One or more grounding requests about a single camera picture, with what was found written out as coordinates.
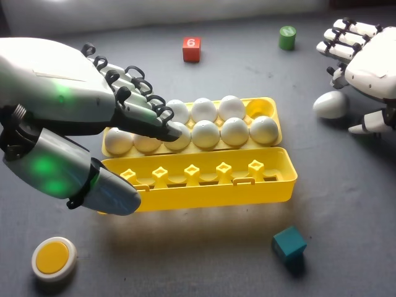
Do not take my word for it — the red number block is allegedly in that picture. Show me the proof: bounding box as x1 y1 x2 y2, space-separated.
182 37 202 62

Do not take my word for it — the yellow plastic egg carton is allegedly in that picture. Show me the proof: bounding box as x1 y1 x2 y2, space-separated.
97 97 299 214

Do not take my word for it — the yellow button with white rim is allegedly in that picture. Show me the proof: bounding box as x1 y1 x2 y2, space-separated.
32 236 78 281

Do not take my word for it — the green cylinder block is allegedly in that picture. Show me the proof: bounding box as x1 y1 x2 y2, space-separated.
278 25 297 51

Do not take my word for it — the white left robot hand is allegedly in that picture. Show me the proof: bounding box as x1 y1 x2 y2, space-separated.
0 37 183 217

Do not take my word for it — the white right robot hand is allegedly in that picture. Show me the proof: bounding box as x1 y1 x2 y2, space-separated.
315 17 396 136

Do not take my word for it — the white toy egg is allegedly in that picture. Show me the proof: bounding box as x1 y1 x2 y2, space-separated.
165 99 191 124
105 127 134 155
133 133 163 155
249 116 278 145
218 95 248 121
221 117 250 147
163 122 192 152
191 119 221 149
312 91 349 120
191 97 217 123

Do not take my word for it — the teal cube block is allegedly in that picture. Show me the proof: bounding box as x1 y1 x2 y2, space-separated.
272 225 308 267

